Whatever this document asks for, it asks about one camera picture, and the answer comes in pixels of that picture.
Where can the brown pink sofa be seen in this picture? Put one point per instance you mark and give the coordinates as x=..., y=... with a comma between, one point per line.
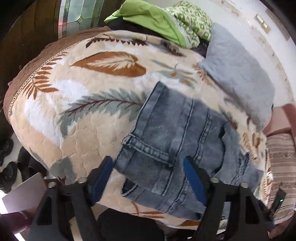
x=282, y=121

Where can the stained glass door panel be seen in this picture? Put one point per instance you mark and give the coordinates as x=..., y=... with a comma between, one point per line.
x=78, y=15

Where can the striped brown sofa cushion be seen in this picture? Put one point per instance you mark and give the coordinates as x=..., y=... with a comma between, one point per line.
x=278, y=154

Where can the blue denim pants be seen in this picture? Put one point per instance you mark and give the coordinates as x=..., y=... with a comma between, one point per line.
x=169, y=127

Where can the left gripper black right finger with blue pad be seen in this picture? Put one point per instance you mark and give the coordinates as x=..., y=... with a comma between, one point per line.
x=245, y=220

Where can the gold wall switch plate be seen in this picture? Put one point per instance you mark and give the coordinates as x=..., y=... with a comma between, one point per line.
x=262, y=23

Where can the beige leaf-print fleece blanket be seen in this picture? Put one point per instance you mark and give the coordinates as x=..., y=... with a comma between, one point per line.
x=81, y=103

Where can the black shoes on floor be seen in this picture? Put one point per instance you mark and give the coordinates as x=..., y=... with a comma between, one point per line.
x=17, y=165

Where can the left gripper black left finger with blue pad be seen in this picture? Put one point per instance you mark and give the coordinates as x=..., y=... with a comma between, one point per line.
x=51, y=221

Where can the grey quilted pillow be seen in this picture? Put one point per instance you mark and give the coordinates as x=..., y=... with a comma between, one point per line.
x=240, y=75

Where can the grey flat board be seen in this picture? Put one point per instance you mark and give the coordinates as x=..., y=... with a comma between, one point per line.
x=27, y=196

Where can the green white patterned fabric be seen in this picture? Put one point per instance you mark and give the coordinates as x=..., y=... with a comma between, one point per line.
x=192, y=21

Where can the green cloth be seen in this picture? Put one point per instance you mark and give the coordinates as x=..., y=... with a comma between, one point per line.
x=153, y=18

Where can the brown bedsheet with lace trim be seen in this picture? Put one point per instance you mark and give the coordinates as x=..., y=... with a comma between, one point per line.
x=49, y=51

